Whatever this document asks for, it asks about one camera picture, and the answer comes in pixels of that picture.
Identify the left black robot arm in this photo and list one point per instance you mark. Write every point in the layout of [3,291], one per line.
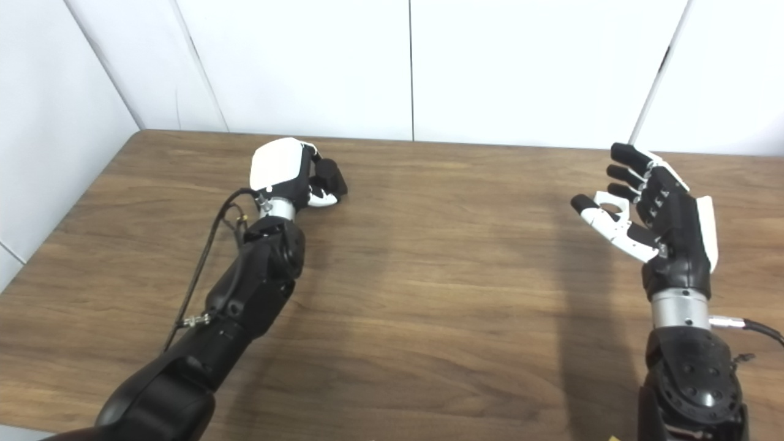
[239,306]

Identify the white square piece with hole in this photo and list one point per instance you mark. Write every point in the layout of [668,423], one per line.
[615,205]

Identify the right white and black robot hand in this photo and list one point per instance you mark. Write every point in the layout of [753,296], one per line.
[674,233]

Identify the black peg with square base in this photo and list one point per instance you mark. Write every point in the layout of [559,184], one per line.
[334,177]

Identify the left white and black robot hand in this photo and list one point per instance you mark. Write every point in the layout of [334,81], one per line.
[278,168]

